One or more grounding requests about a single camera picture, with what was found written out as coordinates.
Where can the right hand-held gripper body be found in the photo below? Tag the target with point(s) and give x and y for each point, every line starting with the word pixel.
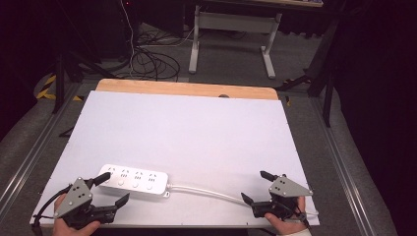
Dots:
pixel 285 188

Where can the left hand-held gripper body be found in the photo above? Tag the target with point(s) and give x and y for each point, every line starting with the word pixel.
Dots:
pixel 74 196

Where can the white power strip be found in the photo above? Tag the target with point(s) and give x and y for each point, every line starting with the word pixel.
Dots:
pixel 134 180

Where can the person's left hand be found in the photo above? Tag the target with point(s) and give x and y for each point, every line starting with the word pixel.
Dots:
pixel 77 230

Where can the person's right hand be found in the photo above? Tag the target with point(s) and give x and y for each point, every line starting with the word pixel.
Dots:
pixel 288 226

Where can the white sleeve cuff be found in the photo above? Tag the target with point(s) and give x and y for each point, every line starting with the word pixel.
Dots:
pixel 295 233

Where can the white board sheet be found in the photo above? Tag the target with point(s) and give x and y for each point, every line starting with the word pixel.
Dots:
pixel 183 131

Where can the yellow black floor tape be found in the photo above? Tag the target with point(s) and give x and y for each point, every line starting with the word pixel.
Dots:
pixel 46 90

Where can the black metal stand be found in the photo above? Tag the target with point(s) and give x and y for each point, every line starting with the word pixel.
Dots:
pixel 327 82
pixel 59 82

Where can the light wooden desk top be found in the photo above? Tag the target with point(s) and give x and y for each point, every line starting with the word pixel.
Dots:
pixel 288 2

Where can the aluminium floor rail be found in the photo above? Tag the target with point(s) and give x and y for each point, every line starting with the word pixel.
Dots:
pixel 36 147
pixel 341 170

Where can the white metal desk frame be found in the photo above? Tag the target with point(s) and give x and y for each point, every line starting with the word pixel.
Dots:
pixel 234 20

